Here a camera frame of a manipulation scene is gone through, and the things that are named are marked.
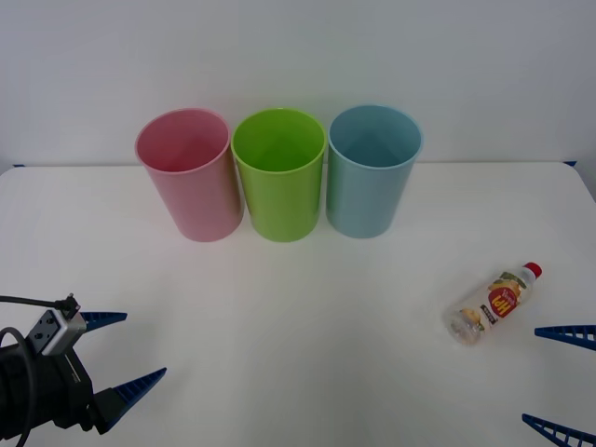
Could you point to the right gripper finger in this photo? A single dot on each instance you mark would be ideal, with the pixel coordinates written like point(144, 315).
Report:
point(563, 433)
point(570, 334)

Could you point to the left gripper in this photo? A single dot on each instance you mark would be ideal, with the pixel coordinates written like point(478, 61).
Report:
point(67, 391)

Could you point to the clear bottle with red cap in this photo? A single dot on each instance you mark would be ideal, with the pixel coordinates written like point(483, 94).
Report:
point(493, 305)

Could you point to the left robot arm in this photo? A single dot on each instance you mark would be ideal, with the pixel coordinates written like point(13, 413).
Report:
point(11, 377)

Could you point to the pink plastic bin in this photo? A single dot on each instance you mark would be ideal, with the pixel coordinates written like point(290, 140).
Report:
point(200, 205)

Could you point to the green plastic bin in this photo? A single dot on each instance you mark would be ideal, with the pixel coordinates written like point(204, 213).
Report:
point(284, 209)

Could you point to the pale blue plastic bin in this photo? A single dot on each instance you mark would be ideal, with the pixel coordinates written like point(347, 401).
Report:
point(363, 205)

